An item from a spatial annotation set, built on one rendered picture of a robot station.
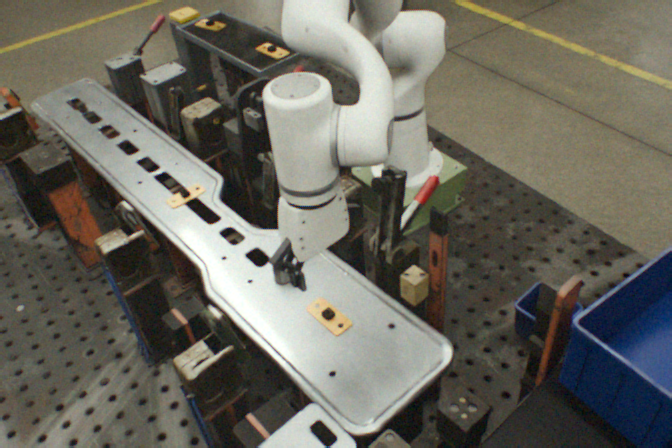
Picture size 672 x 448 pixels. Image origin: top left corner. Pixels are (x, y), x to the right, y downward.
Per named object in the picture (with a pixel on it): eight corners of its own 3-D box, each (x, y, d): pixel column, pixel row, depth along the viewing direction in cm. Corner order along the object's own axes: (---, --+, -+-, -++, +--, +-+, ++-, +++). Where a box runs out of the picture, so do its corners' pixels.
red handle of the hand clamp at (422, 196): (372, 243, 105) (425, 168, 105) (377, 247, 106) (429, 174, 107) (389, 255, 102) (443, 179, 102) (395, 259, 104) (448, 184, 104)
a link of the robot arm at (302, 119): (349, 154, 84) (284, 152, 86) (342, 67, 75) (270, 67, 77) (340, 193, 78) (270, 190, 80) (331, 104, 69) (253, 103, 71)
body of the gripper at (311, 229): (320, 157, 88) (327, 215, 95) (263, 190, 83) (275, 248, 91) (355, 178, 83) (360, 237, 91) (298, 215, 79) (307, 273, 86)
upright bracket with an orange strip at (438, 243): (424, 392, 124) (429, 207, 90) (428, 388, 124) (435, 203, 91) (435, 402, 122) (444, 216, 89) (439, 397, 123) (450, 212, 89)
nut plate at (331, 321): (304, 309, 104) (303, 304, 103) (321, 297, 106) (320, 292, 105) (337, 337, 99) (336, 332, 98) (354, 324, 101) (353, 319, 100)
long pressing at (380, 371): (17, 108, 168) (15, 103, 167) (92, 77, 178) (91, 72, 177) (360, 449, 85) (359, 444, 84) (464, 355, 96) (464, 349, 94)
